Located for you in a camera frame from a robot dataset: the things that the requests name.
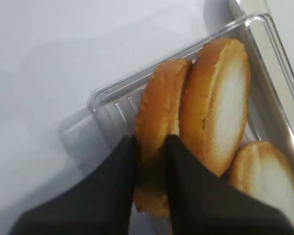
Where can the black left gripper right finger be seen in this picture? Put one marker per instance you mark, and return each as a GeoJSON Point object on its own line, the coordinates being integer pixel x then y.
{"type": "Point", "coordinates": [201, 203]}

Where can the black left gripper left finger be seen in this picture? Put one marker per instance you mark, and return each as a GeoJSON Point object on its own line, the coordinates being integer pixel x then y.
{"type": "Point", "coordinates": [98, 205]}

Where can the bun half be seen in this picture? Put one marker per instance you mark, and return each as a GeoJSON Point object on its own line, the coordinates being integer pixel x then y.
{"type": "Point", "coordinates": [214, 103]}
{"type": "Point", "coordinates": [158, 116]}
{"type": "Point", "coordinates": [261, 171]}

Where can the clear plastic bun container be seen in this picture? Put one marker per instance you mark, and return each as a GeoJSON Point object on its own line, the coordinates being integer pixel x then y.
{"type": "Point", "coordinates": [270, 114]}

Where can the cream serving tray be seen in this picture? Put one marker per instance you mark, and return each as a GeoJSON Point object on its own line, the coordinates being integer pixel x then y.
{"type": "Point", "coordinates": [282, 14]}

